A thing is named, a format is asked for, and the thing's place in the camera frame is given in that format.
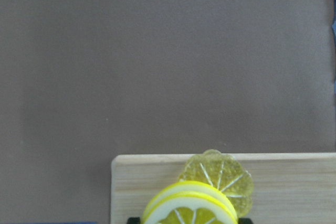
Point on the translucent peeled lemon slice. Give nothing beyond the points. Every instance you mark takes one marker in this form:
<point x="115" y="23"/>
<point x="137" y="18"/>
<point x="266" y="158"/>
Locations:
<point x="226" y="174"/>

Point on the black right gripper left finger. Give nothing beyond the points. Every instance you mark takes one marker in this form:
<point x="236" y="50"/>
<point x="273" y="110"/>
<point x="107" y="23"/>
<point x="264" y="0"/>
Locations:
<point x="134" y="220"/>

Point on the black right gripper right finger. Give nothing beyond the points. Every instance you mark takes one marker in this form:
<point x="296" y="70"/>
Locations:
<point x="245" y="221"/>

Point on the yellow lemon slice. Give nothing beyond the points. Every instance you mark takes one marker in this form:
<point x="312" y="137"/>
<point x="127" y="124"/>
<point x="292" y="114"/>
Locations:
<point x="189" y="202"/>

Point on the bamboo cutting board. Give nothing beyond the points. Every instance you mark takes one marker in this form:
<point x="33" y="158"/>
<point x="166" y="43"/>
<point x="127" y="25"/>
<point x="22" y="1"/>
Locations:
<point x="288" y="187"/>

